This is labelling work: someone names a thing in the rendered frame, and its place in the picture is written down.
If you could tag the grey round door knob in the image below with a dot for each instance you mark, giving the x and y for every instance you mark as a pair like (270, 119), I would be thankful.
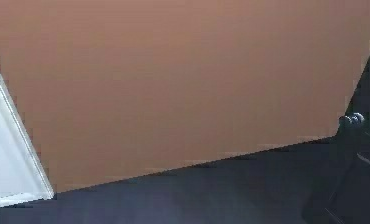
(352, 119)

